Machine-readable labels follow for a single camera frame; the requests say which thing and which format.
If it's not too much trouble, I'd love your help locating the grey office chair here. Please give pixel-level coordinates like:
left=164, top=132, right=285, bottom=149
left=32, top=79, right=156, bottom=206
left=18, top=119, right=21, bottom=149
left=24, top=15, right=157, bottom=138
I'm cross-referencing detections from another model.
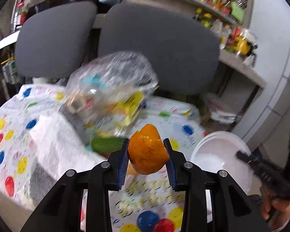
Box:
left=15, top=1, right=97, bottom=78
left=98, top=3, right=220, bottom=95

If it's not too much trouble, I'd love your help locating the yellow tin can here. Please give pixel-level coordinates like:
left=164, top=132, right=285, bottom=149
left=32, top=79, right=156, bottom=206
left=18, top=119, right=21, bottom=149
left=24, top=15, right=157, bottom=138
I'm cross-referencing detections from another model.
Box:
left=231, top=36, right=251, bottom=56

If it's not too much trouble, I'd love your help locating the white foam bowl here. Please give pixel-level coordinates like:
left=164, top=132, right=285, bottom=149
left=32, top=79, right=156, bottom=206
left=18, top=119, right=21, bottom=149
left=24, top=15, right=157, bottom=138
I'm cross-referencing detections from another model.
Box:
left=190, top=131, right=252, bottom=193

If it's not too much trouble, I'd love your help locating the person right hand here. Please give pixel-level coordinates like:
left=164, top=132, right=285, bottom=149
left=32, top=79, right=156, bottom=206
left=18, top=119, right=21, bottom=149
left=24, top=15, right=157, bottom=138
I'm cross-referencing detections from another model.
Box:
left=260, top=185, right=290, bottom=231

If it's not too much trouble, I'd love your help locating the white refrigerator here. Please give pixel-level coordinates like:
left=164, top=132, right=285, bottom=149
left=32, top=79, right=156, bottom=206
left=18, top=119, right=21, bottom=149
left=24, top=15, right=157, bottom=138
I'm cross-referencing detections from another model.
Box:
left=233, top=0, right=290, bottom=150

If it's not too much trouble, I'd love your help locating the grey scouring cloth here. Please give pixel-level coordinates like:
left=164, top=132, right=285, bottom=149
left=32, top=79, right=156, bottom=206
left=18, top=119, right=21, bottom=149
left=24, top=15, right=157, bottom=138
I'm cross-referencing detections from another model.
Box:
left=29, top=163, right=56, bottom=202

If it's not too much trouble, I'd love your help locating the left grey office chair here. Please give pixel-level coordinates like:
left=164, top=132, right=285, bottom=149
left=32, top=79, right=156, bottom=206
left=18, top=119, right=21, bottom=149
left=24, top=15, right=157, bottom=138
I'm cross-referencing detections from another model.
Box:
left=15, top=1, right=97, bottom=78

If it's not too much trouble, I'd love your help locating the orange peel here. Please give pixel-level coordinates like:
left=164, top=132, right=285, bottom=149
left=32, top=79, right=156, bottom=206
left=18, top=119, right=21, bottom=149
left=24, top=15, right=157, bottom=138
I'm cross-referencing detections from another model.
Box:
left=128, top=124, right=170, bottom=175

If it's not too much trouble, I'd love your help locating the balloon birthday tablecloth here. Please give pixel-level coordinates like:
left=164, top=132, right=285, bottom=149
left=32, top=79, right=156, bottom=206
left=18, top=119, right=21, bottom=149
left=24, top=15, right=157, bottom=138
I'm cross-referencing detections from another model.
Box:
left=0, top=84, right=206, bottom=231

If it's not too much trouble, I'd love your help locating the white paper napkin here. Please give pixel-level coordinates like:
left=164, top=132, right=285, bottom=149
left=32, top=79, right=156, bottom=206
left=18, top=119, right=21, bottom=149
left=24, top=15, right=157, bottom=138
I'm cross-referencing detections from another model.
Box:
left=29, top=112, right=106, bottom=180

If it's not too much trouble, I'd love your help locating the clear plastic bag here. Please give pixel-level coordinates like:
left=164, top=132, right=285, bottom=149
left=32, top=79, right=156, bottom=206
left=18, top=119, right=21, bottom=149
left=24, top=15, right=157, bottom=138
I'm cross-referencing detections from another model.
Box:
left=61, top=51, right=158, bottom=143

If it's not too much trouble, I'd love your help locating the white kitchen counter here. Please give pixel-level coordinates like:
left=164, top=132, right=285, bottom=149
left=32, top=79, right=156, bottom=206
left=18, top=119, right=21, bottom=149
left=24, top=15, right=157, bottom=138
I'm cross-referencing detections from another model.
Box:
left=219, top=50, right=267, bottom=89

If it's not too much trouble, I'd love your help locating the yellow snack wrapper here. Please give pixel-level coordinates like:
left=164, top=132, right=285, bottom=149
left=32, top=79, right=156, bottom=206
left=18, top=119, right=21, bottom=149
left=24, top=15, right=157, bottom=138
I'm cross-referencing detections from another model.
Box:
left=111, top=91, right=144, bottom=127

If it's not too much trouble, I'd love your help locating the green cucumber piece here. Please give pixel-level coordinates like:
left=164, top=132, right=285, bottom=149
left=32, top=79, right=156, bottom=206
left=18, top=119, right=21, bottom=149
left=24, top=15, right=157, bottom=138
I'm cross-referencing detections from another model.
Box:
left=90, top=137, right=125, bottom=154

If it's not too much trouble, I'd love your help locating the right grey office chair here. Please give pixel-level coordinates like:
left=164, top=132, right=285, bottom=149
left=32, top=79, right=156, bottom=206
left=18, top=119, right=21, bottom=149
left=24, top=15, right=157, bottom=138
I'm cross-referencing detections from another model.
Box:
left=98, top=3, right=220, bottom=95

